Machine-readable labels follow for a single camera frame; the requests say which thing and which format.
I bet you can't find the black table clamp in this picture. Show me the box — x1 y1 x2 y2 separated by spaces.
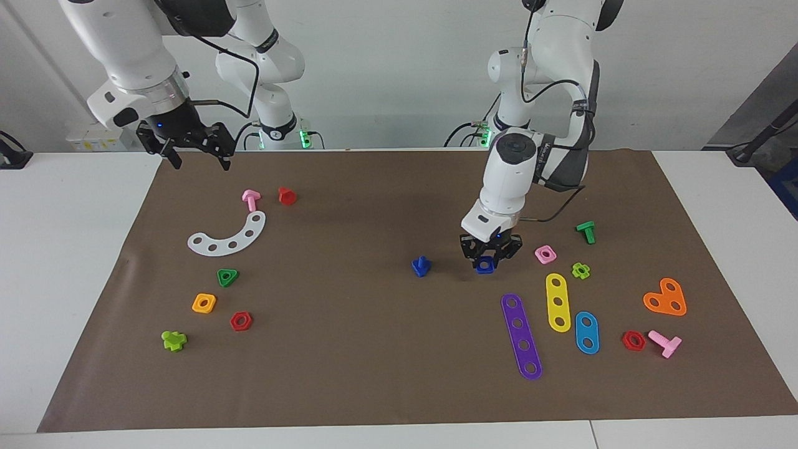
0 130 33 170

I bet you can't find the blue two-hole strip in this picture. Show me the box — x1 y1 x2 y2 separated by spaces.
575 311 600 355

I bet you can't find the white curved perforated strip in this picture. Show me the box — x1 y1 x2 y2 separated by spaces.
188 211 267 257

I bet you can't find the white power strip box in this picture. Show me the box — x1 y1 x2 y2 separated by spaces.
65 122 147 152

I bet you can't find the brown table mat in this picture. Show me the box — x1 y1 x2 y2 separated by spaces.
37 148 798 433

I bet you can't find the orange heart-shaped plate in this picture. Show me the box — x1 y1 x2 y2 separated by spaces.
643 278 688 317

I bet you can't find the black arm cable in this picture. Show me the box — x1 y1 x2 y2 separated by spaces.
519 0 596 223
187 34 261 119

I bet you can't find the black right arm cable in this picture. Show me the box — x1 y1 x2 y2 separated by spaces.
187 34 261 119

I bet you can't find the yellow three-hole strip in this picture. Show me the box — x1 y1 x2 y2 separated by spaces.
546 273 572 333

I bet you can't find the blue crate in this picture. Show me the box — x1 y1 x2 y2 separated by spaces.
768 165 798 220

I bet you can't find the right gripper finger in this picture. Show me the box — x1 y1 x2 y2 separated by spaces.
137 128 183 170
199 123 236 171

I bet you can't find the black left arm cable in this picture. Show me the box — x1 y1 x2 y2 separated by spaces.
519 0 596 223

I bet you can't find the black stand leg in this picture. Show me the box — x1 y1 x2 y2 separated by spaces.
726 103 798 166

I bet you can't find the purple four-hole strip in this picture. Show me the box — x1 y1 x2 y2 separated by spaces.
501 293 543 380

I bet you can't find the black base cable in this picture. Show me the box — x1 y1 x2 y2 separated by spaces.
444 122 493 148
234 120 259 150

